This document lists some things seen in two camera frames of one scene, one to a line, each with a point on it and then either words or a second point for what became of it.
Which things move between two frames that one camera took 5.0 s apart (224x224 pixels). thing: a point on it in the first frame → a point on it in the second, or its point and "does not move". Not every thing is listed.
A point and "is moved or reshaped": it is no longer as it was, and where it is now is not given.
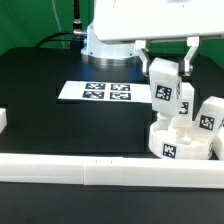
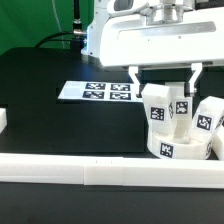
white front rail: x=111 y=171 does not move
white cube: x=166 y=89 is moved or reshaped
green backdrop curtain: x=26 y=23 does not move
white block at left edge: x=3 y=119 does not move
